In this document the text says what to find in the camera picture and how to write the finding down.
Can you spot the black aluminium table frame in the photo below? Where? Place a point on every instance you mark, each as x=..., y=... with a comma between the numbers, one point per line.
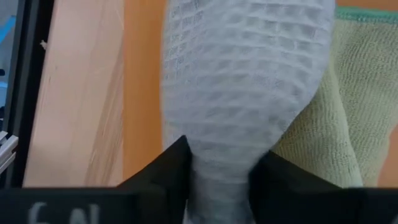
x=25, y=93

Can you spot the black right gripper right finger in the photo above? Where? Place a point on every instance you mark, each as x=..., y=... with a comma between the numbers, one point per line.
x=280, y=193

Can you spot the orange translucent plastic basket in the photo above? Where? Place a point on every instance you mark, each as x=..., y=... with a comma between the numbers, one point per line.
x=141, y=93

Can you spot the green microfiber towel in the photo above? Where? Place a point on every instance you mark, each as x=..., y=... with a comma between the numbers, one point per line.
x=348, y=109

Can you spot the grey waffle-weave towel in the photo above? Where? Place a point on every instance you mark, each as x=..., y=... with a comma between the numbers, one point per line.
x=242, y=77

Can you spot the silver metal bracket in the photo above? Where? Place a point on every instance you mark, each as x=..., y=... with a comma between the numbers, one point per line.
x=6, y=149

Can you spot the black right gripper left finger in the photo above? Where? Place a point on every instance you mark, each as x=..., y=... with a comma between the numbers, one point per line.
x=164, y=186

